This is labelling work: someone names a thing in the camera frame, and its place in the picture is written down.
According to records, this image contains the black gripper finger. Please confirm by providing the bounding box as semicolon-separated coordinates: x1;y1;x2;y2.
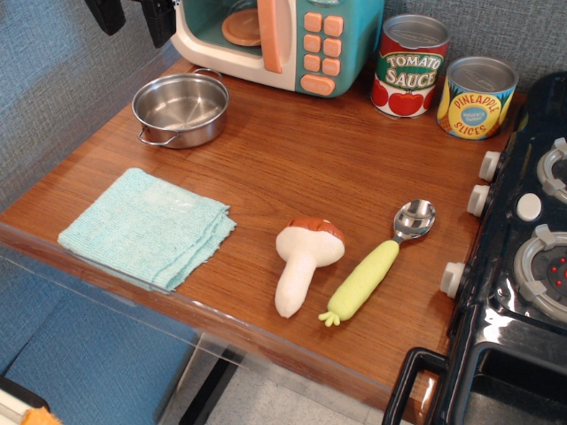
85;0;126;35
139;0;176;49

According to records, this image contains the plush white brown mushroom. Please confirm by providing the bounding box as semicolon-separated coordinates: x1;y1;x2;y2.
275;217;346;319

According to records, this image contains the metal pot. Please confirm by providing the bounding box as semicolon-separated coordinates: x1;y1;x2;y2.
131;68;230;150

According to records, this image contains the teal toy microwave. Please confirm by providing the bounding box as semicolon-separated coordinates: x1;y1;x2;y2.
172;1;384;98

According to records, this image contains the light blue folded cloth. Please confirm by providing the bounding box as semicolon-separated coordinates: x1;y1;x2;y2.
58;168;237;291

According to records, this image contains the tomato sauce can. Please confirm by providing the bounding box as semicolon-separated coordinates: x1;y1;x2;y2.
371;14;450;118

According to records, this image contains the pineapple slices can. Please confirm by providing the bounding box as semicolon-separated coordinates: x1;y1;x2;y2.
437;57;518;141

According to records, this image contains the orange fuzzy object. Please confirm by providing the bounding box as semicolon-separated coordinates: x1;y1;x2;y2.
19;407;61;425

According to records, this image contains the black toy stove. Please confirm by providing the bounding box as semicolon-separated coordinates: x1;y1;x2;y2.
383;72;566;424

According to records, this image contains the spoon with green handle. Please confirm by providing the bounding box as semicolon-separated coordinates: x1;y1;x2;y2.
318;199;436;328

